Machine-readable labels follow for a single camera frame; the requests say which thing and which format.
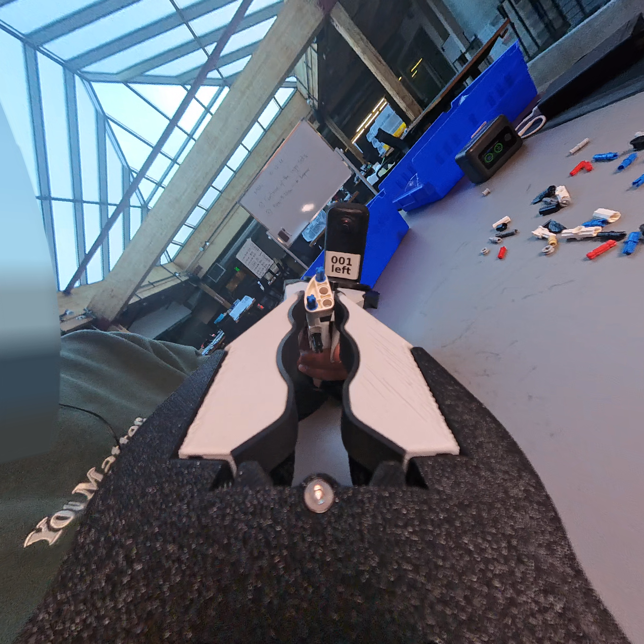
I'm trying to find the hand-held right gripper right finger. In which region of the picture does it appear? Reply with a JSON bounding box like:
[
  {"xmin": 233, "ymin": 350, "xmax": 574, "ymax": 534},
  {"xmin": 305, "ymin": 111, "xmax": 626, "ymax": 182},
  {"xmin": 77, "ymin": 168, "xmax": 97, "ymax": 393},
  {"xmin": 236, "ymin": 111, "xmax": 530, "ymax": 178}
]
[{"xmin": 336, "ymin": 296, "xmax": 461, "ymax": 466}]

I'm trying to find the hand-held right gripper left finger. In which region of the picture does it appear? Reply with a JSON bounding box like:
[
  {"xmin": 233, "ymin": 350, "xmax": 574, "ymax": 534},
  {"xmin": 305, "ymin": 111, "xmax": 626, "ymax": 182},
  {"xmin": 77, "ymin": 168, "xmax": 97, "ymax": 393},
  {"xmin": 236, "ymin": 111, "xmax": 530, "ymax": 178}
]
[{"xmin": 178, "ymin": 292, "xmax": 300, "ymax": 466}]

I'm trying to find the white spotted toy panel assembly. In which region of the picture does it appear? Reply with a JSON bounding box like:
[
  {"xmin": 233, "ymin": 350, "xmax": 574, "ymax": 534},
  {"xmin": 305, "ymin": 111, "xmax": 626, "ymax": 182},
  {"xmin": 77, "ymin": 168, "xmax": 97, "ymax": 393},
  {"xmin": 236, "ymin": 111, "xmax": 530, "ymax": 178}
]
[{"xmin": 303, "ymin": 268, "xmax": 337, "ymax": 355}]

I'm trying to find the person's left hand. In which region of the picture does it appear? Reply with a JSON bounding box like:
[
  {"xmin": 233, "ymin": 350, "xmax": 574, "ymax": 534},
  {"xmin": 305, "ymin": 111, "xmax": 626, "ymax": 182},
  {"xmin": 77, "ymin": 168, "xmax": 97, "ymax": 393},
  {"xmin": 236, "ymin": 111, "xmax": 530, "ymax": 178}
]
[{"xmin": 297, "ymin": 351, "xmax": 349, "ymax": 387}]

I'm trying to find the blue plastic bin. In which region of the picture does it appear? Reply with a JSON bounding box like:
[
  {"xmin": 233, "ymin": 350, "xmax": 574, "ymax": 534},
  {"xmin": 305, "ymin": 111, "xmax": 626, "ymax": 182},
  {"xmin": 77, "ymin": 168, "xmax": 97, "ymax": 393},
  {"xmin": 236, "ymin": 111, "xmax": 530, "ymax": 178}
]
[
  {"xmin": 301, "ymin": 194, "xmax": 411, "ymax": 282},
  {"xmin": 377, "ymin": 40, "xmax": 539, "ymax": 212}
]

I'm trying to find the white paper notice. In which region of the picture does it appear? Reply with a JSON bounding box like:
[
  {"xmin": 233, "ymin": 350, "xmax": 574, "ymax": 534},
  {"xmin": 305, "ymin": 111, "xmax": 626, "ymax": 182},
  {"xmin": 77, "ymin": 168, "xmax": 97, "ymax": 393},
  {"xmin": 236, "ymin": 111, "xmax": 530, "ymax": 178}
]
[{"xmin": 235, "ymin": 239, "xmax": 276, "ymax": 278}]

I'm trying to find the whiteboard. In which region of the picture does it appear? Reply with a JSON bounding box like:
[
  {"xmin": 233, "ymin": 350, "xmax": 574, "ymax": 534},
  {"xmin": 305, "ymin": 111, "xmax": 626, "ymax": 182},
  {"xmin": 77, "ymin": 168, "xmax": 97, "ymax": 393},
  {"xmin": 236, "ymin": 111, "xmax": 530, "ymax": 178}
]
[{"xmin": 238, "ymin": 119, "xmax": 353, "ymax": 248}]

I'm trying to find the black device with green display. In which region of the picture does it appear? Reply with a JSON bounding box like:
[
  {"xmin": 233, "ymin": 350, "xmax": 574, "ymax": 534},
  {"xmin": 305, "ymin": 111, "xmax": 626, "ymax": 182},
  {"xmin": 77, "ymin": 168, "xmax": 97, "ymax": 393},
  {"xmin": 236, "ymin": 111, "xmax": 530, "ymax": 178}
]
[{"xmin": 455, "ymin": 114, "xmax": 524, "ymax": 185}]

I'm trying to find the thin black cable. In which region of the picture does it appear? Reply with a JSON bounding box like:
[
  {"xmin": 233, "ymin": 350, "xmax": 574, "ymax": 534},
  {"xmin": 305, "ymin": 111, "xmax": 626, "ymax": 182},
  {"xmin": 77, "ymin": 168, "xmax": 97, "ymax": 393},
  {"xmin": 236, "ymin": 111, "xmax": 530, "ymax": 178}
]
[{"xmin": 59, "ymin": 404, "xmax": 124, "ymax": 441}]

